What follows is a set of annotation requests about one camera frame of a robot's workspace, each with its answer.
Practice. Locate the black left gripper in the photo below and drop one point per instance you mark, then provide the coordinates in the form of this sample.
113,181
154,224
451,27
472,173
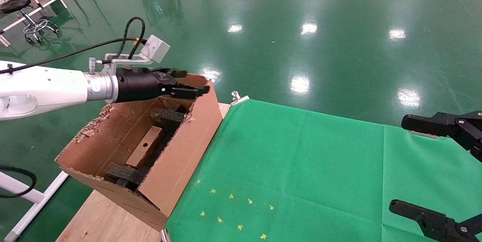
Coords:
139,83

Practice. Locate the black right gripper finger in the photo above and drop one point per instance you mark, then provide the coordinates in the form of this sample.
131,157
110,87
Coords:
440,227
463,129

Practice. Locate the brown cardboard box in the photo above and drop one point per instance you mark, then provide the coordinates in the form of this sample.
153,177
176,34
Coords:
145,151

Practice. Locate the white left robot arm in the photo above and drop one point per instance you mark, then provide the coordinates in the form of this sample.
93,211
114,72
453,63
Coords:
45,87

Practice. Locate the large open brown carton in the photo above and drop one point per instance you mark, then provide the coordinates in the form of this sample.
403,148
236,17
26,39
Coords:
180,166

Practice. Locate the black foam block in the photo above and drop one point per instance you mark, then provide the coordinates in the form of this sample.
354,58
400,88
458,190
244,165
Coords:
167,117
124,174

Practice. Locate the green table cloth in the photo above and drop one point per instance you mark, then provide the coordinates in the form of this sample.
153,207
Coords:
320,166

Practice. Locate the black seat chrome stool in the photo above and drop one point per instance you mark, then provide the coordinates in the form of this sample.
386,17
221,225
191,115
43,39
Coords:
15,4

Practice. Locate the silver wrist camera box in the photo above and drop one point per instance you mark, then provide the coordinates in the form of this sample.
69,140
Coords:
155,48

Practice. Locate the white tube rack frame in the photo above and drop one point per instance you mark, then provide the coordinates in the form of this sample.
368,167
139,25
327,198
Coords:
3,41

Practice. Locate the white tube floor frame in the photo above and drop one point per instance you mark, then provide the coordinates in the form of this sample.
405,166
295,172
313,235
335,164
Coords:
22,191

